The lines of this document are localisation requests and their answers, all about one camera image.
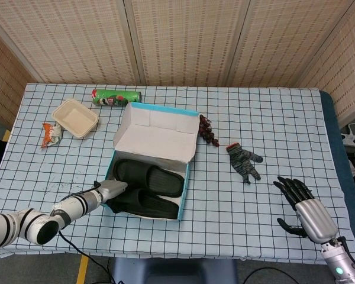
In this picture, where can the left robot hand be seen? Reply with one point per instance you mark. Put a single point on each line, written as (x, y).
(112, 189)

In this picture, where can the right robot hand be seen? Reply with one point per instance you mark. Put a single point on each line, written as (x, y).
(313, 216)

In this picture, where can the black rubber slipper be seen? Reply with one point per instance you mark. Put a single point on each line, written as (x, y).
(154, 207)
(162, 180)

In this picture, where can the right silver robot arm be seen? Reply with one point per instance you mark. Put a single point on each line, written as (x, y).
(340, 266)

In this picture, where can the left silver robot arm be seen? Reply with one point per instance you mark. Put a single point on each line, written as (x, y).
(74, 205)

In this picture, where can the blue cardboard shoe box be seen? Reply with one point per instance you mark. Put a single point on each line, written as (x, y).
(156, 139)

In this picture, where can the beige disposable food container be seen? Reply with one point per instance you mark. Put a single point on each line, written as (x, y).
(75, 118)

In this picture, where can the crumpled snack wrapper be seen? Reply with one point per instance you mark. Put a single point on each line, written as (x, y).
(51, 134)

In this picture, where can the dark blue table pad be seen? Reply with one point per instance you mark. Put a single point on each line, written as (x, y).
(334, 133)

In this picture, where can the green chips can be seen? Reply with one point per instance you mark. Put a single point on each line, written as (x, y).
(115, 99)

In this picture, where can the grey knit work glove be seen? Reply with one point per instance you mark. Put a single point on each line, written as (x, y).
(241, 159)

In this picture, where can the dark red grape bunch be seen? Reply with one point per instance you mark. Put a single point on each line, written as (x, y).
(205, 130)

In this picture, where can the blue checked tablecloth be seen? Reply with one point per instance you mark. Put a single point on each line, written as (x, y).
(254, 118)

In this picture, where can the woven bamboo screen panel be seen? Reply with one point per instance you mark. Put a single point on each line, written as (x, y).
(186, 38)
(71, 38)
(284, 41)
(343, 74)
(3, 83)

